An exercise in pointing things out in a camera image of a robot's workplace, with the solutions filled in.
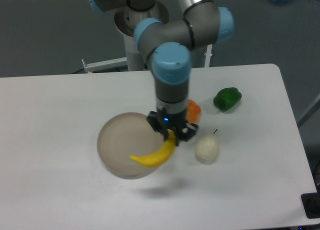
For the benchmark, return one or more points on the green bell pepper toy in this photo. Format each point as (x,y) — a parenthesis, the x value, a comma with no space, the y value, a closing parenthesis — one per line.
(227,98)

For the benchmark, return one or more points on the white metal frame bracket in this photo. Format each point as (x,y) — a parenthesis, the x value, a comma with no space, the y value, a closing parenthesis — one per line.
(106,66)

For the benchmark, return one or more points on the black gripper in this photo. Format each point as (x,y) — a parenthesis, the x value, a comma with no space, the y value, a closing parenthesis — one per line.
(163,122)

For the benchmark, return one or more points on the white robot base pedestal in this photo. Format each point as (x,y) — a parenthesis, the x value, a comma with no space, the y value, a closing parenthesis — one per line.
(130,45)

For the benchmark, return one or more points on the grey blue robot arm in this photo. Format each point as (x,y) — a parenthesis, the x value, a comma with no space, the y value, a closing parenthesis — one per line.
(165,48)

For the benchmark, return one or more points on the yellow banana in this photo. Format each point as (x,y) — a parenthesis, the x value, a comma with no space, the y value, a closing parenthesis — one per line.
(160,156)

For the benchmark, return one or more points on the white upright frame post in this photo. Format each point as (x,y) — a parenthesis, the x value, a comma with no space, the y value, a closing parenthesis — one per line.
(208,56)

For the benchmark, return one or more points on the orange pumpkin toy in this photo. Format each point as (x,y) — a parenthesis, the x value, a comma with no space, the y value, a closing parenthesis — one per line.
(193,112)

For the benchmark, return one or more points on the white pear toy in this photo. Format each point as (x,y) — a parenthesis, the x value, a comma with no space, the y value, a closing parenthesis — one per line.
(208,148)

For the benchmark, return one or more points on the beige round plate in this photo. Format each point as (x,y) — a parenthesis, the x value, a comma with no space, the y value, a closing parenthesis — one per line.
(124,135)

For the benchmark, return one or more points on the black device at table edge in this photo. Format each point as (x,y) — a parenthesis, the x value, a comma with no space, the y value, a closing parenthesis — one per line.
(311,204)

